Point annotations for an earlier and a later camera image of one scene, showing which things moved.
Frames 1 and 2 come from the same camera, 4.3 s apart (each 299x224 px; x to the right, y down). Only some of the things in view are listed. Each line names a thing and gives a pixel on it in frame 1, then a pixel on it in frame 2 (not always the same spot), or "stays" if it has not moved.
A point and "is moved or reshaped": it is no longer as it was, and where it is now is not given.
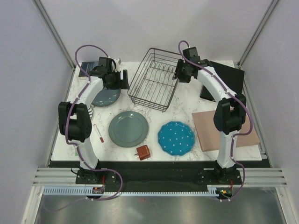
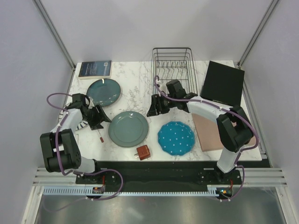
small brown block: x=143 y=152 stays
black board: x=232 y=78 stays
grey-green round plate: x=129 y=129 stays
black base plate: x=161 y=174 stays
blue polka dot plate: x=175 y=137 stays
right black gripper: x=183 y=79 -> x=154 y=109
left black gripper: x=122 y=84 -> x=100 y=116
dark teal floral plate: x=106 y=97 stays
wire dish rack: x=154 y=85 is moved or reshaped
